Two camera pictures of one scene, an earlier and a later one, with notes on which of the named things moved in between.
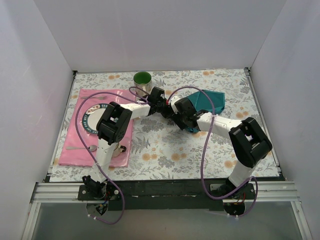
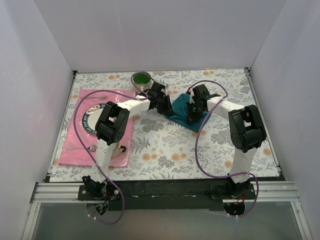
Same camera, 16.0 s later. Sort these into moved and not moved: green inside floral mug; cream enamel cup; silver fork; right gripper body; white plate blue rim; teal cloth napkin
Moved: right gripper body; teal cloth napkin
Not moved: silver fork; green inside floral mug; white plate blue rim; cream enamel cup
